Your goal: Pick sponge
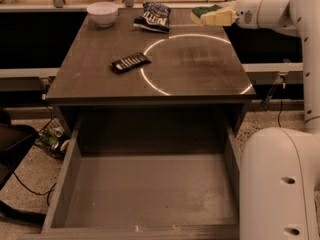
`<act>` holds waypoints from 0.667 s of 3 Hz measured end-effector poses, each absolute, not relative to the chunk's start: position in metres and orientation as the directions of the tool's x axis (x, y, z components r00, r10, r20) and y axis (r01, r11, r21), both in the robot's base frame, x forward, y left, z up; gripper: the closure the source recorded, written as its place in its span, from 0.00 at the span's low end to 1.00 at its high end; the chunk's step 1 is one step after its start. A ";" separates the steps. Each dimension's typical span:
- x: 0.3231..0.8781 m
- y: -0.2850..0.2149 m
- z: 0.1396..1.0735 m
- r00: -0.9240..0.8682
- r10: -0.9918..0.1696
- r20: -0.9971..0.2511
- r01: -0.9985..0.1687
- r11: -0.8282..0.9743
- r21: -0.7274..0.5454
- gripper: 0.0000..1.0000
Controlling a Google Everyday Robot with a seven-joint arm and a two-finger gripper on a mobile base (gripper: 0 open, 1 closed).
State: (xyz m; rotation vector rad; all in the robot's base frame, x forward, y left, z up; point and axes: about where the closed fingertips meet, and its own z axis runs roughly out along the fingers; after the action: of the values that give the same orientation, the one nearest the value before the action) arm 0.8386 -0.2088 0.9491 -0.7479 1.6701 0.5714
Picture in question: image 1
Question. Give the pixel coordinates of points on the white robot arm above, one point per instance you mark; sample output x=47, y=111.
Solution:
x=280, y=168

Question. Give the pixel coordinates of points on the grey open drawer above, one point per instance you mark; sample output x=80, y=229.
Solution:
x=131, y=175

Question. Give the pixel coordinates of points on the wire basket with cans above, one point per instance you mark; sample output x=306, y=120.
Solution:
x=53, y=139

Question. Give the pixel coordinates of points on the grey cabinet table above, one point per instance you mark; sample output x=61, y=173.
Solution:
x=189, y=65

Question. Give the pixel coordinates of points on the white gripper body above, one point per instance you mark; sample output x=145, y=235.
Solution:
x=247, y=15

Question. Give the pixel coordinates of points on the green and yellow sponge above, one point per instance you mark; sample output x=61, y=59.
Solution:
x=199, y=11

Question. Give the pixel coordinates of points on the white bowl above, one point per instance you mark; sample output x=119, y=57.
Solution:
x=104, y=14

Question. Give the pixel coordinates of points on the black remote control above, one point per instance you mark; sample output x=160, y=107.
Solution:
x=130, y=62

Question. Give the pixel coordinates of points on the black chair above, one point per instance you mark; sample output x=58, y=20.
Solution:
x=15, y=142

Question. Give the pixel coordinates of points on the blue chip bag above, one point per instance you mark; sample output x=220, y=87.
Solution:
x=155, y=17

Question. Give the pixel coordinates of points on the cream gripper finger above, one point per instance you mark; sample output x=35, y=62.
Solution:
x=221, y=17
x=231, y=4

